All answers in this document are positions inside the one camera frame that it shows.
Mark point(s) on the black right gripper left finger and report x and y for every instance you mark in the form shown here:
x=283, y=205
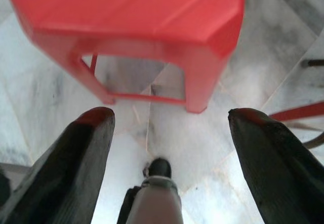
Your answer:
x=63, y=168

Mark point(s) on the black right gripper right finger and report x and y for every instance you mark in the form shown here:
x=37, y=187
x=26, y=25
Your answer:
x=283, y=173

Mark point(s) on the red plastic bar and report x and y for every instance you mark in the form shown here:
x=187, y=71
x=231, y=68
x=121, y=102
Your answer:
x=298, y=112

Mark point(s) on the robot leg with black foot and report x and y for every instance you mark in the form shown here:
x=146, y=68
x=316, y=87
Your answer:
x=157, y=203

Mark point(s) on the dark metal rod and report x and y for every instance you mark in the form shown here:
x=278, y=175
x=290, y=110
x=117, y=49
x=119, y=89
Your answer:
x=315, y=63

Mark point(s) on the red plastic stool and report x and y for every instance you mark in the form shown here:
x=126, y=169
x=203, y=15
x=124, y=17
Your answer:
x=126, y=13

